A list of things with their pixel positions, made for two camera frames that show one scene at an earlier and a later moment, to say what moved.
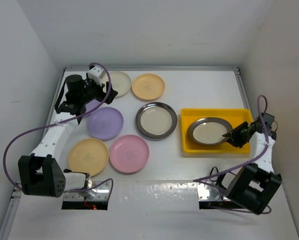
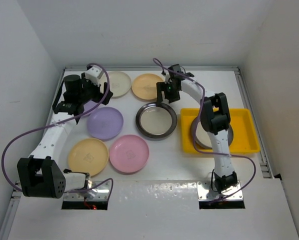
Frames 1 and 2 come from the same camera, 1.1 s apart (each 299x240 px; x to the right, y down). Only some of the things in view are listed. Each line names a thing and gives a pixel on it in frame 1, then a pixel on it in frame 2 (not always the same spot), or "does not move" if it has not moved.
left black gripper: [102, 94] does not move
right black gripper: [233, 135] → [162, 86]
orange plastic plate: [148, 86] does not move
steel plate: [209, 130] does not move
